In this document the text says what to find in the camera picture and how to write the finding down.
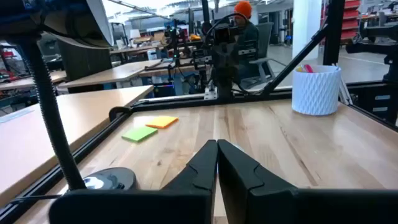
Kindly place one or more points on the black labelled control box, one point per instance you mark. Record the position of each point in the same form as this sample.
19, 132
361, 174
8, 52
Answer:
382, 109

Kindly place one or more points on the black computer tower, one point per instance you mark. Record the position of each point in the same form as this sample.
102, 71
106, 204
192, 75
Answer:
163, 90

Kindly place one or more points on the person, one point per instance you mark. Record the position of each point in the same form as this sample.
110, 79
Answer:
244, 9

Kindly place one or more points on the black partition panel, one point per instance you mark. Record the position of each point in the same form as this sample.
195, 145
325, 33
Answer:
84, 62

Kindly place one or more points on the black frame clamp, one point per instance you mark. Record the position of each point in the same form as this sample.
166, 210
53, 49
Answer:
116, 112

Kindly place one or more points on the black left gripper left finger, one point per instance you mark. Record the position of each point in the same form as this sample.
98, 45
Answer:
174, 205

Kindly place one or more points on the silver mounting plate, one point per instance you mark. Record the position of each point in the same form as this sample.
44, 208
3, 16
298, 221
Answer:
211, 93

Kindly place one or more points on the yellow marker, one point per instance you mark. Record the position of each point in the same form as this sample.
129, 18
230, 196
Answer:
299, 69

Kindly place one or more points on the orange sticky note pad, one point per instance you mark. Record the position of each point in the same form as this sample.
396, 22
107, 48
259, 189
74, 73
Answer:
161, 122

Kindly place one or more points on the grey office chair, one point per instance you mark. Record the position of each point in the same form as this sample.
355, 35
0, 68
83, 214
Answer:
264, 40

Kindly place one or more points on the black articulated mount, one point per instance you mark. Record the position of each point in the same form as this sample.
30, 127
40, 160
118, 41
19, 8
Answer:
379, 48

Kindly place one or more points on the red storage shelves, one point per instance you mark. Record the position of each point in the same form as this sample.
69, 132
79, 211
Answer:
350, 18

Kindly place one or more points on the green sticky note pad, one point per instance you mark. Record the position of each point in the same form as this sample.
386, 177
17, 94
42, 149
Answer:
139, 134

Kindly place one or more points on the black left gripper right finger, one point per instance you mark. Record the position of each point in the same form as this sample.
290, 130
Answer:
267, 205

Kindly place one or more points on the small light wooden desk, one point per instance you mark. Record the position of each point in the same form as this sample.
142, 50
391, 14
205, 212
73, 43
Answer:
115, 73

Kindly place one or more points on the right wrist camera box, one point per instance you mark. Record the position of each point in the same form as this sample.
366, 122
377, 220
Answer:
222, 35

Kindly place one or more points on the pink marker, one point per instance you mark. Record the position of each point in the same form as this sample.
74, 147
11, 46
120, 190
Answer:
308, 68

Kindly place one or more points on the large light wooden desk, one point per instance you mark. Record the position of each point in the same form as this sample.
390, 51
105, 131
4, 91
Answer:
62, 124

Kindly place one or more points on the black gooseneck desk lamp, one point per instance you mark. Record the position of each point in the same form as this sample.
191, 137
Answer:
49, 118

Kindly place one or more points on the wooden table with blue leg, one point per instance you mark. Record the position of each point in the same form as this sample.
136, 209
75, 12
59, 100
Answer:
161, 71

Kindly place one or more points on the white building pillar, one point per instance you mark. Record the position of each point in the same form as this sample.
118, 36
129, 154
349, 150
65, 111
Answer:
308, 28

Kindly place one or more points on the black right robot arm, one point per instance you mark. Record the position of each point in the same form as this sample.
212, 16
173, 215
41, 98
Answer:
224, 84

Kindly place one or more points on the white textured cup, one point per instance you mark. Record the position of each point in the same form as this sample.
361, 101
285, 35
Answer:
315, 93

